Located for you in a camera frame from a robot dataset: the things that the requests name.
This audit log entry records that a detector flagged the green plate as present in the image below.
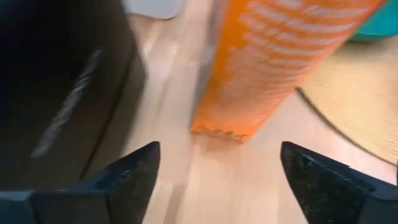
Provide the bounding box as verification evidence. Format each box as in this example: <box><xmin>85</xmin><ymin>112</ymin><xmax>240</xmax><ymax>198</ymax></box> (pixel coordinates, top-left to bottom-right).
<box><xmin>349</xmin><ymin>0</ymin><xmax>398</xmax><ymax>43</ymax></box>

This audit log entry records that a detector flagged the black box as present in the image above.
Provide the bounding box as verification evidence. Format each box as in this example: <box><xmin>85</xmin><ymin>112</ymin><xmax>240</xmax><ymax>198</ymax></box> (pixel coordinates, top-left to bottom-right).
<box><xmin>0</xmin><ymin>0</ymin><xmax>147</xmax><ymax>190</ymax></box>

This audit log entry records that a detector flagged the orange cereal box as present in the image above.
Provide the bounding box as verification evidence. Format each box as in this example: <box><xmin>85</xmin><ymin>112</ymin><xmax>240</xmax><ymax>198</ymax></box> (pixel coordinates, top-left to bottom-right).
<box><xmin>189</xmin><ymin>0</ymin><xmax>388</xmax><ymax>143</ymax></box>

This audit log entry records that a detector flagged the round woven placemat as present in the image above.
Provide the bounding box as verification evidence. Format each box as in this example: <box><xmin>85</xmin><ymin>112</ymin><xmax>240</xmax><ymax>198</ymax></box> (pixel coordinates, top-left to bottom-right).
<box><xmin>295</xmin><ymin>37</ymin><xmax>398</xmax><ymax>166</ymax></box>

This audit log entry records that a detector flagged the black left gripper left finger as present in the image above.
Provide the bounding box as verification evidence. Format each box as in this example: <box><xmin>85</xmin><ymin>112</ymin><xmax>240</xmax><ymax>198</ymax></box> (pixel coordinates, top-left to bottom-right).
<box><xmin>0</xmin><ymin>141</ymin><xmax>161</xmax><ymax>224</ymax></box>

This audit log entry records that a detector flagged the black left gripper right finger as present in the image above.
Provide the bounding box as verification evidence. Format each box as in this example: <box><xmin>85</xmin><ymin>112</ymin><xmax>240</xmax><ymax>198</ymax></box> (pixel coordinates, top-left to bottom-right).
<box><xmin>280</xmin><ymin>141</ymin><xmax>398</xmax><ymax>224</ymax></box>

